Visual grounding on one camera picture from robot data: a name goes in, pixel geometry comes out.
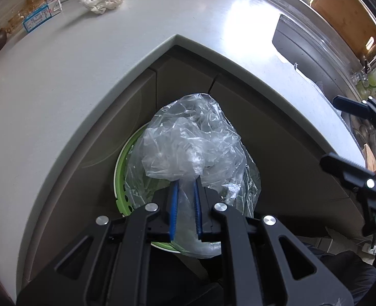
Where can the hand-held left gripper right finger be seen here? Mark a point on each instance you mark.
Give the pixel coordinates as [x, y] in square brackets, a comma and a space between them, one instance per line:
[196, 208]

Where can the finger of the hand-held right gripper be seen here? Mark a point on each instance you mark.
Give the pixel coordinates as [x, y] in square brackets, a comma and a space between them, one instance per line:
[350, 105]
[344, 169]

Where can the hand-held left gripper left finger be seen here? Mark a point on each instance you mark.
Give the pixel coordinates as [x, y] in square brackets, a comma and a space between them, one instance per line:
[174, 212]

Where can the clear plastic bag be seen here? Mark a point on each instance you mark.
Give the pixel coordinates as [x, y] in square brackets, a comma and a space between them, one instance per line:
[192, 153]

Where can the green plastic basket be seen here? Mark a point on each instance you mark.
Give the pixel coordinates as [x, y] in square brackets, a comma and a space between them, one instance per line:
[124, 181]

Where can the grey cabinet door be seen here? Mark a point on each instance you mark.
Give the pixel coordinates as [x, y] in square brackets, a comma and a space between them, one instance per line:
[290, 153]
[89, 181]

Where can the steel sink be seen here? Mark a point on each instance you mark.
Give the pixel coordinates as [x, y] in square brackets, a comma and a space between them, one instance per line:
[315, 57]

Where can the wooden cutting board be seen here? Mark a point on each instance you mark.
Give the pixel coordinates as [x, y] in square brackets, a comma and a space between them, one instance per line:
[347, 16]

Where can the person's leg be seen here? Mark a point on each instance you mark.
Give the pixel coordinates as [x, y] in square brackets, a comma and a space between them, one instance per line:
[344, 271]

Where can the blue and white milk carton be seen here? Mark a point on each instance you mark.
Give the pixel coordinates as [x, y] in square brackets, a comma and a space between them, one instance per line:
[42, 14]

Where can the glass teapot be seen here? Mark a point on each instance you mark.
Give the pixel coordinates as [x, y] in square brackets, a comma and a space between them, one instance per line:
[15, 19]

